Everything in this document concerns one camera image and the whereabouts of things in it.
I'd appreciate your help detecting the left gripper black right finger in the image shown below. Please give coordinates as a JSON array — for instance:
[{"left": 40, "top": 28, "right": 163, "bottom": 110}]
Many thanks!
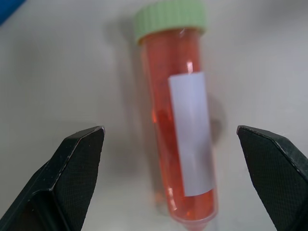
[{"left": 236, "top": 124, "right": 308, "bottom": 231}]

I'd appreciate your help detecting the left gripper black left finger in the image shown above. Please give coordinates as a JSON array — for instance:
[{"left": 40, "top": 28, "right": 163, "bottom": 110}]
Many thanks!
[{"left": 0, "top": 125, "right": 106, "bottom": 231}]

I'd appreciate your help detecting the red liquid tube green cap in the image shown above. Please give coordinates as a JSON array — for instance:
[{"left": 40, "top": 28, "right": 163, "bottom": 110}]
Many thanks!
[{"left": 133, "top": 0, "right": 219, "bottom": 231}]

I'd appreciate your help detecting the blue test tube rack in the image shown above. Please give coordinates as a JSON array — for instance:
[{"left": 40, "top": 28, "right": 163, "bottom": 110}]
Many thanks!
[{"left": 0, "top": 0, "right": 28, "bottom": 27}]

